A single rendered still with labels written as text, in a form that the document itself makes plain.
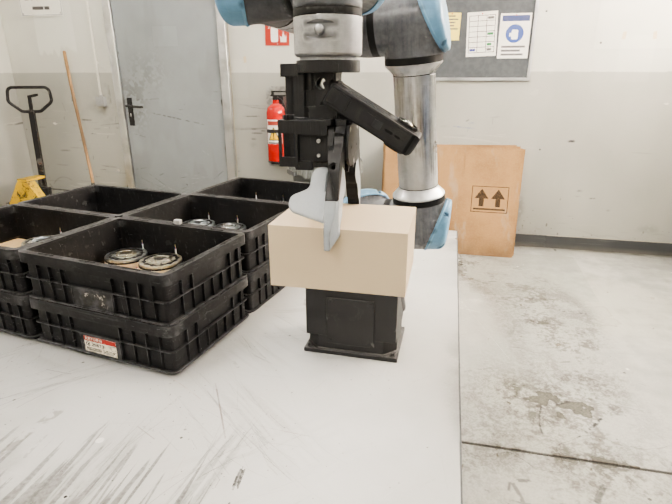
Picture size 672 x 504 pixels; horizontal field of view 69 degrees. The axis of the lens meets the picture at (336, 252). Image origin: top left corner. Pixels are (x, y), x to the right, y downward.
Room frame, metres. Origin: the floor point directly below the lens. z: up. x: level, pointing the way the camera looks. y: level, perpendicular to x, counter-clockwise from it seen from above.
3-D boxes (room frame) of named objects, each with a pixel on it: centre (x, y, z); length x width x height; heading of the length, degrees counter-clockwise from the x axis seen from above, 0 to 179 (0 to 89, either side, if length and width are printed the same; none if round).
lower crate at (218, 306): (1.06, 0.45, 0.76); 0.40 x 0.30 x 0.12; 68
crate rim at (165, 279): (1.06, 0.45, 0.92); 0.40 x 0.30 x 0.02; 68
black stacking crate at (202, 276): (1.06, 0.45, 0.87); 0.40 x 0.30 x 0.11; 68
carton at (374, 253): (0.58, -0.01, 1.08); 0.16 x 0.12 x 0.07; 77
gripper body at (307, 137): (0.59, 0.02, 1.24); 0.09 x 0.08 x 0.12; 77
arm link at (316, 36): (0.58, 0.01, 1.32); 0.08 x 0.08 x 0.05
